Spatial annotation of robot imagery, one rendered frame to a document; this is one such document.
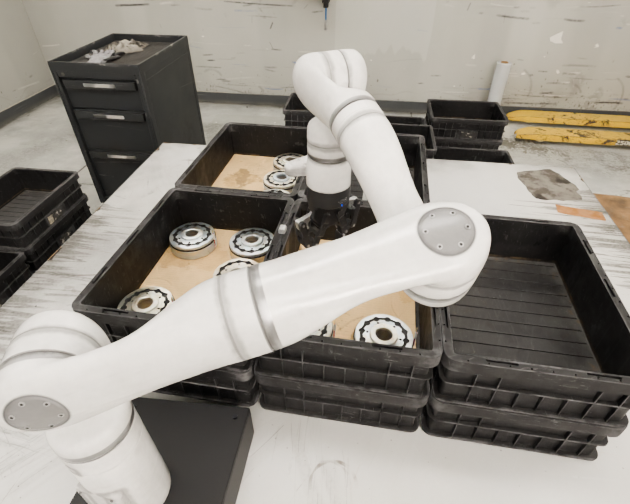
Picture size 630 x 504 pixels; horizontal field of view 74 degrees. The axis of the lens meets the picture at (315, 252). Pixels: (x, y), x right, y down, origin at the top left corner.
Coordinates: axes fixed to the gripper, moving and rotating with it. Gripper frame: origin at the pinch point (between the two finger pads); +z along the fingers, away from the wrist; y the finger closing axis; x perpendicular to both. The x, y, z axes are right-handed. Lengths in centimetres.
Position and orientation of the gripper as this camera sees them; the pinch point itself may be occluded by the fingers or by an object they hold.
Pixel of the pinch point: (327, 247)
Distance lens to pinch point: 79.6
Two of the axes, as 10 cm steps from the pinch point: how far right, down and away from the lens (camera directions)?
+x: -5.9, -5.1, 6.3
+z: 0.1, 7.8, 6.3
